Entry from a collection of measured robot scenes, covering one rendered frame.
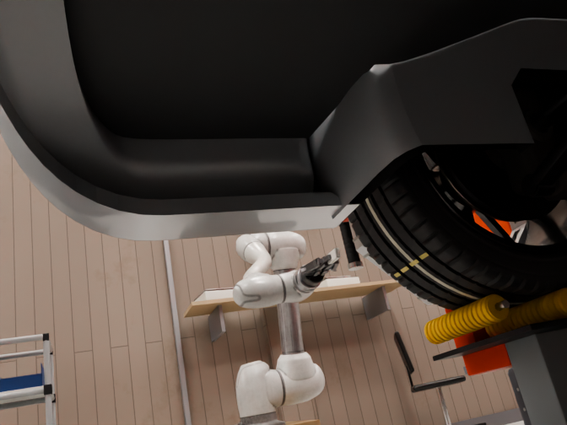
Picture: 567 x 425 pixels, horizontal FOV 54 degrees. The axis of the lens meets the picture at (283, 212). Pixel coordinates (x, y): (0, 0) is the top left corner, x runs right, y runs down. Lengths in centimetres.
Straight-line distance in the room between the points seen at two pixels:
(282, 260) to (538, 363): 146
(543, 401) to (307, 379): 140
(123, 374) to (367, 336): 226
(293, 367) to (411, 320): 344
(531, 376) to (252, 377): 139
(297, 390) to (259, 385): 17
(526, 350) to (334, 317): 423
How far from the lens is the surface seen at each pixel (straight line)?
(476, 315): 126
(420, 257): 121
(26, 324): 500
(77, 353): 494
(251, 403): 246
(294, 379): 251
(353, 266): 162
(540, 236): 155
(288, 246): 253
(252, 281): 195
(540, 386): 132
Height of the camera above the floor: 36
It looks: 21 degrees up
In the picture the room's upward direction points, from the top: 12 degrees counter-clockwise
